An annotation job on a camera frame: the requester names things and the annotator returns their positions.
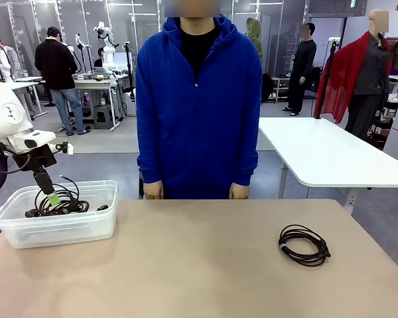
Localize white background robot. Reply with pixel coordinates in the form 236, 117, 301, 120
93, 21, 120, 72

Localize background person at desk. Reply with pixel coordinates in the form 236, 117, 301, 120
94, 47, 107, 67

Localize person's right hand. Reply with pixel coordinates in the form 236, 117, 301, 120
143, 184, 165, 200

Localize thin black USB cable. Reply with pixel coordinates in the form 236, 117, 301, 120
277, 224, 332, 268

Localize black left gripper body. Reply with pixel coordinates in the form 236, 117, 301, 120
12, 144, 58, 174

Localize white pole stand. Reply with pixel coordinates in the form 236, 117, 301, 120
75, 32, 87, 76

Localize person's left hand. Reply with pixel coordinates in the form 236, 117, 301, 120
229, 184, 251, 200

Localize clear plastic storage container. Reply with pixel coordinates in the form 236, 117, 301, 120
0, 180, 119, 249

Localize black bags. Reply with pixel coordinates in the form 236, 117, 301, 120
306, 64, 323, 92

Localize red shawl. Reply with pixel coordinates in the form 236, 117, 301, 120
313, 32, 371, 124

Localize person's right forearm blue sleeve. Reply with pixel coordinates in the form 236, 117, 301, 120
136, 132, 163, 185

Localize white humanoid robot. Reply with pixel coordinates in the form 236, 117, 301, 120
0, 41, 14, 82

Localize person in olive hoodie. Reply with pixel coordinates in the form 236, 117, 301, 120
245, 17, 263, 67

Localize white side table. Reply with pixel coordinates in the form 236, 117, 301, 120
258, 117, 398, 199

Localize black camera tripod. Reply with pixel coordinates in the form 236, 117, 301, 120
124, 41, 136, 100

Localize person's left forearm blue sleeve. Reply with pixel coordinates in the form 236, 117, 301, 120
233, 132, 261, 186

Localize grey plastic step stool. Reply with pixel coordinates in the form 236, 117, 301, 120
93, 105, 115, 131

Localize black cable coil grey tie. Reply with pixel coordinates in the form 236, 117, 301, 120
34, 174, 91, 217

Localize person in blue hoodie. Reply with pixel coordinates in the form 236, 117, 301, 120
135, 0, 263, 200

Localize man in black sweater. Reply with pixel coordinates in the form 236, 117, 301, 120
34, 26, 91, 136

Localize person in grey hoodie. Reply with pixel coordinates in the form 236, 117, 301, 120
0, 38, 23, 79

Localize equipment desk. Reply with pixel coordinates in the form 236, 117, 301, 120
41, 74, 130, 132

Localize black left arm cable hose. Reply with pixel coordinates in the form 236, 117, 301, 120
0, 145, 33, 196

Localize mannequin in dark clothes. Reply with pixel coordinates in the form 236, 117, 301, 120
344, 9, 392, 140

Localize wooden shoe rack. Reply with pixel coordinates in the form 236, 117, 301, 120
271, 77, 299, 103

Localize person in black clothes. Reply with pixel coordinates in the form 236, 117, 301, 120
281, 23, 318, 117

